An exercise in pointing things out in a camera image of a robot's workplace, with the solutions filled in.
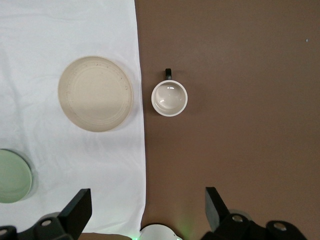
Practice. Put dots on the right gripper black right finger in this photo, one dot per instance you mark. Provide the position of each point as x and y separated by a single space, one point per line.
215 207

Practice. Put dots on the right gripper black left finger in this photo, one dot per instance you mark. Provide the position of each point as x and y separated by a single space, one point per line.
75 212

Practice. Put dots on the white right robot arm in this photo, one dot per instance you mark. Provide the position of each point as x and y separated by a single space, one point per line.
157 233

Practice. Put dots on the light green round plate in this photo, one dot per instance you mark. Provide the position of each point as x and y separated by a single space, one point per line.
12 175

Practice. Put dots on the beige gray round plate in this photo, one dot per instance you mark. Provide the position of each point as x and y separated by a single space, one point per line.
95 93

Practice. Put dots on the white cloth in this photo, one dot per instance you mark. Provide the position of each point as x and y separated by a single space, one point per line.
75 30

